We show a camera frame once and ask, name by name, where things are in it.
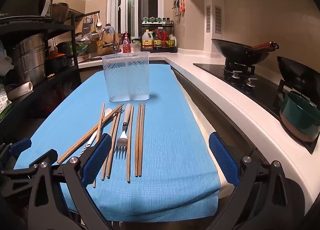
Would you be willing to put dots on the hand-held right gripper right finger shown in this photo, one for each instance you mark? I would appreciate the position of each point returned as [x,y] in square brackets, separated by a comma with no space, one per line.
[222,157]

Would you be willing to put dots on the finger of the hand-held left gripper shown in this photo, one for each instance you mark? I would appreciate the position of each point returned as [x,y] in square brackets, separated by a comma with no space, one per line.
[21,144]

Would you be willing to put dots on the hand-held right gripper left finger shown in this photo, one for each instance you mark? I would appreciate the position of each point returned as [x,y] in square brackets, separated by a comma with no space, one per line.
[100,154]

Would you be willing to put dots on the white striped chopstick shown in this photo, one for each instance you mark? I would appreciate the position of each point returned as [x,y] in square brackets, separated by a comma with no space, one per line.
[109,111]
[93,136]

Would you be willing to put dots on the clear plastic utensil holder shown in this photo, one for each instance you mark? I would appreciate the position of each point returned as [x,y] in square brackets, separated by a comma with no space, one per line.
[125,77]

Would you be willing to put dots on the green package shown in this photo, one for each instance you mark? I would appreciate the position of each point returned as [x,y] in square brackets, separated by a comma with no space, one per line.
[4,102]

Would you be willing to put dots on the blue table cloth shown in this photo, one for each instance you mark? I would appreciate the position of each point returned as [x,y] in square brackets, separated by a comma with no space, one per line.
[175,144]

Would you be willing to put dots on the white paper roll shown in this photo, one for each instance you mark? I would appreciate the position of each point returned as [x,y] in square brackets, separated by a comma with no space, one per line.
[21,91]

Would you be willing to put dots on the metal stove knob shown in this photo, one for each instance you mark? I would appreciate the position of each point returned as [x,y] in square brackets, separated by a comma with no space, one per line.
[235,75]
[251,83]

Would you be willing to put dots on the white plastic bag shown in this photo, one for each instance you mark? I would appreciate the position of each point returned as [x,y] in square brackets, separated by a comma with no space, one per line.
[5,62]

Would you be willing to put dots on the green cooking pot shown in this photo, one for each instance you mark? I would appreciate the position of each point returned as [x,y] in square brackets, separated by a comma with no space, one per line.
[298,114]

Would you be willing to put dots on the large stainless steel pot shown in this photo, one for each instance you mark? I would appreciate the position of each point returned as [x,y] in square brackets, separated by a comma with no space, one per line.
[28,57]

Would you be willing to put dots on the black glass gas cooktop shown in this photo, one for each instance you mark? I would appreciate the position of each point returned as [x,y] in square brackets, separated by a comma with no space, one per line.
[215,68]

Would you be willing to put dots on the dark pot with orange lid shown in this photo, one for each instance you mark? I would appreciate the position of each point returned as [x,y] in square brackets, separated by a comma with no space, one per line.
[56,61]

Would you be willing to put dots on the stainless steel sink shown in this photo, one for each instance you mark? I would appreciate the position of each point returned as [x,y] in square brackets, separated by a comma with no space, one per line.
[88,59]

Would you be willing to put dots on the small black pot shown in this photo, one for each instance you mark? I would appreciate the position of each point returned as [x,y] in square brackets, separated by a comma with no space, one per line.
[65,48]

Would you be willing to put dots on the green plastic basin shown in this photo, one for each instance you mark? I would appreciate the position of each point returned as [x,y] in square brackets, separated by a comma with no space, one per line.
[82,49]

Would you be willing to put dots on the red dish soap bottle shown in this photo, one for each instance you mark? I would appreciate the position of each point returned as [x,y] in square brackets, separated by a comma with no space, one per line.
[126,44]

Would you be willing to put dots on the wooden cutting board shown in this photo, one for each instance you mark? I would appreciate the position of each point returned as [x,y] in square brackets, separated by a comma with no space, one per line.
[113,42]

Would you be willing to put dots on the glass jar with green lid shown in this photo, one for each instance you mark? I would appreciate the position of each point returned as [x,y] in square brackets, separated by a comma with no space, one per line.
[136,46]

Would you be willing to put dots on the stainless steel bowl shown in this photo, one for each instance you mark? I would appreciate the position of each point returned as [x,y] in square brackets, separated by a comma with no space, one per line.
[83,41]

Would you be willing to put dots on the black condiment rack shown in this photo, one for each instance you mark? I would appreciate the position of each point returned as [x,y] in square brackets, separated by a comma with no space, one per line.
[172,50]

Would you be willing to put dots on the black metal shelf rack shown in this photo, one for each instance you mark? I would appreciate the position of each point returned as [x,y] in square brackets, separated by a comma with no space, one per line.
[37,27]

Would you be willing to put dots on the chrome faucet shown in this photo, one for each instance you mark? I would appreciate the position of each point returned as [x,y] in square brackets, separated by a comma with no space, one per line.
[103,33]

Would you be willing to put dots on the yellow cooking oil bottle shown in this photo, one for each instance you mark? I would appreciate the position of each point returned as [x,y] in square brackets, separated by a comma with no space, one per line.
[147,42]

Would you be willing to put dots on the patterned dishcloth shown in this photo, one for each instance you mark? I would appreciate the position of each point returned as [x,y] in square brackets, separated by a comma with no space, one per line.
[110,30]

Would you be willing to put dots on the green yellow bottle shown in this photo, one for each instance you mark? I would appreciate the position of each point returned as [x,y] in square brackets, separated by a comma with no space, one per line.
[172,42]

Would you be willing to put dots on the dark sauce bottle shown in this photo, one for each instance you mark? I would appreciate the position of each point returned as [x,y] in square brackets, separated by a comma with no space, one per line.
[157,42]

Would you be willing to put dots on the metal grater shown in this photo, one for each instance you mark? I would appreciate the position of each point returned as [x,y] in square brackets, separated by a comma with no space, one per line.
[86,27]

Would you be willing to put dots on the red capped sauce bottle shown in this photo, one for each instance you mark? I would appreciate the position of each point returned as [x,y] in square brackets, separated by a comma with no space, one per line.
[164,41]

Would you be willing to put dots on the white ladle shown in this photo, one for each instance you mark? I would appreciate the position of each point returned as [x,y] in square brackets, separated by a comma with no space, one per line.
[98,21]

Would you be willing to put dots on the brown glass bowl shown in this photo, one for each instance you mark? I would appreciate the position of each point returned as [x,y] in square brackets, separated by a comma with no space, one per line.
[60,12]

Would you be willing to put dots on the row of spice jars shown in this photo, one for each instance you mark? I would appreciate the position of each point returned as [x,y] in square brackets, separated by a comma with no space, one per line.
[155,20]

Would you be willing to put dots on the metal kitchen scissors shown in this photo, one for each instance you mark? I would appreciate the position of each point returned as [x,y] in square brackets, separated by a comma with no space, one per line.
[177,7]

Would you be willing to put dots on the orange peeler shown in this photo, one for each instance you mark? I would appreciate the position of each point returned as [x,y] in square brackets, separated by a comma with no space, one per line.
[183,4]

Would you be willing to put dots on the wall vent grille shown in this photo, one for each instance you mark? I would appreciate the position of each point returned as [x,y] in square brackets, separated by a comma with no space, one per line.
[218,18]
[208,18]

